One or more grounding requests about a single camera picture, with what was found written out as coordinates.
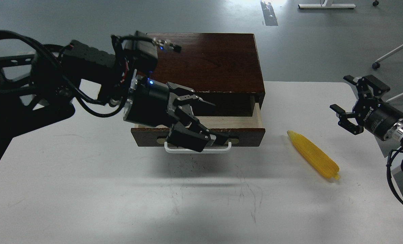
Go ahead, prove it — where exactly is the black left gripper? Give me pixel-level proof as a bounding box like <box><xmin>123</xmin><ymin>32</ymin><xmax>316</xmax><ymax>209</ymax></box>
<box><xmin>123</xmin><ymin>76</ymin><xmax>229</xmax><ymax>152</ymax></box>

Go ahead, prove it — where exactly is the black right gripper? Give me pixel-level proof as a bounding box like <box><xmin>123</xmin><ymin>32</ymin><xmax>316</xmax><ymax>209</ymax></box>
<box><xmin>330</xmin><ymin>75</ymin><xmax>403</xmax><ymax>141</ymax></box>

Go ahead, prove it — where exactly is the yellow plastic corn cob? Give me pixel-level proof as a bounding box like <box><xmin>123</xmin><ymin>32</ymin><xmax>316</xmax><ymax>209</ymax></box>
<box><xmin>286</xmin><ymin>130</ymin><xmax>340</xmax><ymax>180</ymax></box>

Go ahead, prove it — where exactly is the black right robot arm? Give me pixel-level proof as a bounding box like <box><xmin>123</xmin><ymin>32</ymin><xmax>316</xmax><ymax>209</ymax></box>
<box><xmin>330</xmin><ymin>75</ymin><xmax>403</xmax><ymax>147</ymax></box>

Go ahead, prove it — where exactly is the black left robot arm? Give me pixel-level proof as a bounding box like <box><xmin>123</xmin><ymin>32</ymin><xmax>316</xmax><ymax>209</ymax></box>
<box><xmin>0</xmin><ymin>30</ymin><xmax>229</xmax><ymax>160</ymax></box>

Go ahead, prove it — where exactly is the dark wooden drawer cabinet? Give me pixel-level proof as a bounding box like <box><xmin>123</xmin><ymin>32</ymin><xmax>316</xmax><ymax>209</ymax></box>
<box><xmin>149</xmin><ymin>33</ymin><xmax>265</xmax><ymax>116</ymax></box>

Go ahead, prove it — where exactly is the white office chair base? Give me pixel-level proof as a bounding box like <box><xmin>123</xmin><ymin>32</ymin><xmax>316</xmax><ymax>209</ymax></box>
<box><xmin>372</xmin><ymin>28</ymin><xmax>403</xmax><ymax>103</ymax></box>

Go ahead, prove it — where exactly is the white desk foot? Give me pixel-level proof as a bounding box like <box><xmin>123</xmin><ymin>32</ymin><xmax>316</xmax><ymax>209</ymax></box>
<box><xmin>298</xmin><ymin>0</ymin><xmax>356</xmax><ymax>9</ymax></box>

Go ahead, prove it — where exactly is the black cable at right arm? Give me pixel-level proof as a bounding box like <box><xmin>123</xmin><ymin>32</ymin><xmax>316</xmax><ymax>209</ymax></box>
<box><xmin>386</xmin><ymin>146</ymin><xmax>403</xmax><ymax>216</ymax></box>

